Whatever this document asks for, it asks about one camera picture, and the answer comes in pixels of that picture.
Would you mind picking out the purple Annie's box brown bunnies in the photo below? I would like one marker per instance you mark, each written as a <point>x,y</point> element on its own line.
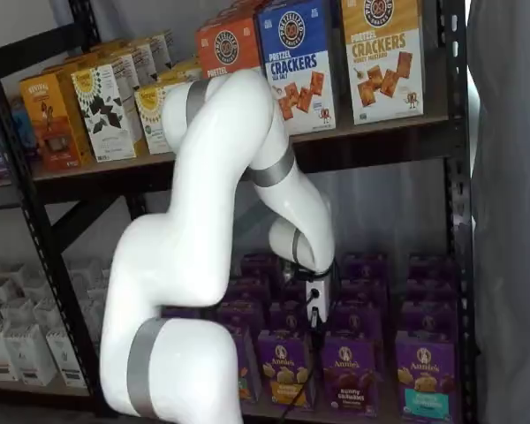
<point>358,320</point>
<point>364,265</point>
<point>349,375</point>
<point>362,291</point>

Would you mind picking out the yellow Simple Mills bar box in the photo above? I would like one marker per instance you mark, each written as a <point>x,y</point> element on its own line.
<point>181,70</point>
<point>152,119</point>

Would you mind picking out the purple Annie's box teal label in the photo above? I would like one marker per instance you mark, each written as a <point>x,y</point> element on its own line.
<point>430,291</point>
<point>428,318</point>
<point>428,375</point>

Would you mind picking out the blue sea salt crackers box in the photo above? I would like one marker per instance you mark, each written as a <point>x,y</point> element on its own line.
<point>300,66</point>

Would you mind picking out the blue figure package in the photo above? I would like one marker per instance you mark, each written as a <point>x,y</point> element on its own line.
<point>24,128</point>

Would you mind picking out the yellow honey mustard crackers box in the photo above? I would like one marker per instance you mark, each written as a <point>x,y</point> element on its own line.
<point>380,66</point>

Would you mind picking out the purple Annie's box yellow label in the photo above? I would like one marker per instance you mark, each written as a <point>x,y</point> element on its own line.
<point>291,293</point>
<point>287,318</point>
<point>285,371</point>

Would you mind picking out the orange cheddar pretzel crackers box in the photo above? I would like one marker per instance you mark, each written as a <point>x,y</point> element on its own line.
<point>229,13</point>
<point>225,48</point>

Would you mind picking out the white Sweet Thins chocolate box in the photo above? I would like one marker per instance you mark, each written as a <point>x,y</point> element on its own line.
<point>137,62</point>
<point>161,48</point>
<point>101,115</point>

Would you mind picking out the black metal shelf rack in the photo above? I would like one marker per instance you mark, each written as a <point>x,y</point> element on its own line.
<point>380,154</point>

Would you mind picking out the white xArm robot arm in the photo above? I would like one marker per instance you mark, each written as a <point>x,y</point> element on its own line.
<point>194,247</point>

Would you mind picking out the orange Simple Mills snack box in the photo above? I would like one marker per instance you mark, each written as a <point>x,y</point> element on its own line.
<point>48,123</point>
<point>70,62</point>

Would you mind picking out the purple Annie's box green label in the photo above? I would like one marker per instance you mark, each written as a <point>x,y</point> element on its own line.
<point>247,353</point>
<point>247,291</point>
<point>240,315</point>
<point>260,267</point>

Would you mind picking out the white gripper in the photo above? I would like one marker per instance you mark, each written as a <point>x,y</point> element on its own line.
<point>319,305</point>

